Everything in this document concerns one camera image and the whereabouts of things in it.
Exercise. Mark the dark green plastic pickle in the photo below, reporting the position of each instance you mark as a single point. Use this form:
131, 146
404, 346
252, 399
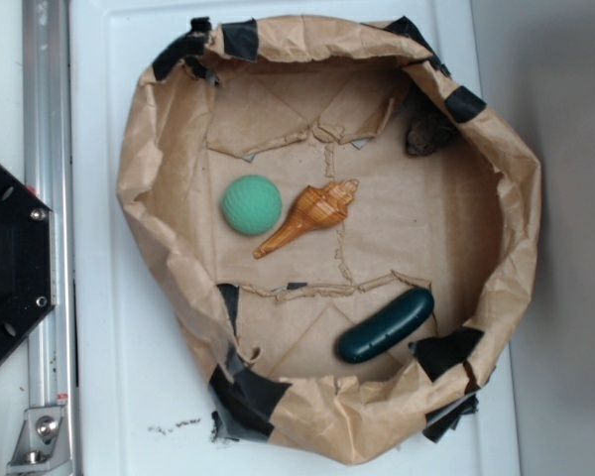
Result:
387, 327

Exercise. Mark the brown rock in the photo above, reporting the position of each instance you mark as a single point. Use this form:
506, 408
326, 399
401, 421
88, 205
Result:
428, 134

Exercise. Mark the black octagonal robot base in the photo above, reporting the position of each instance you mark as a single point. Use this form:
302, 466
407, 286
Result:
26, 278

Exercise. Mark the white plastic tray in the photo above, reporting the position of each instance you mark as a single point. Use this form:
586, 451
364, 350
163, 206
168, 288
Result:
144, 407

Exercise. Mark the orange plastic conch shell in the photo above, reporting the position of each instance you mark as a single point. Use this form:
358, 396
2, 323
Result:
315, 208

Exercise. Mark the green foam golf ball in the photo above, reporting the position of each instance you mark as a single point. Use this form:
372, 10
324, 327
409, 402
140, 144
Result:
251, 204

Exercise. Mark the metal corner bracket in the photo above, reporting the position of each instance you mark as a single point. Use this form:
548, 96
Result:
43, 446

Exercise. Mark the aluminium extrusion rail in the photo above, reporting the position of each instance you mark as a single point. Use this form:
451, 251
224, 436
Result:
47, 161

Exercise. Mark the brown paper bag bin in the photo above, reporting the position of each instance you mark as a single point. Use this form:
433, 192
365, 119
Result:
305, 100

